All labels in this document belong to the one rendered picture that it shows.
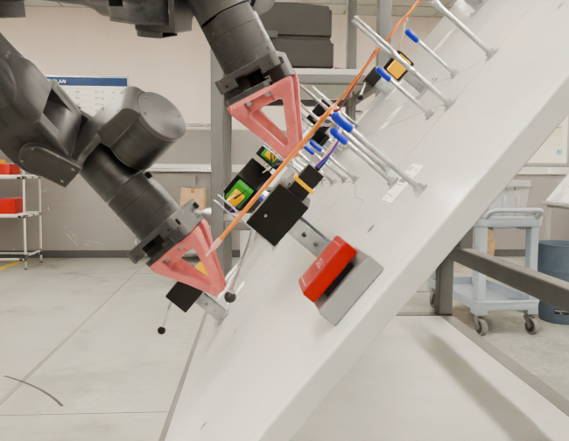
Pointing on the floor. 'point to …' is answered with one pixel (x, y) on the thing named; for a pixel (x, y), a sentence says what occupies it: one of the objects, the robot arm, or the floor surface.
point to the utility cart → (489, 299)
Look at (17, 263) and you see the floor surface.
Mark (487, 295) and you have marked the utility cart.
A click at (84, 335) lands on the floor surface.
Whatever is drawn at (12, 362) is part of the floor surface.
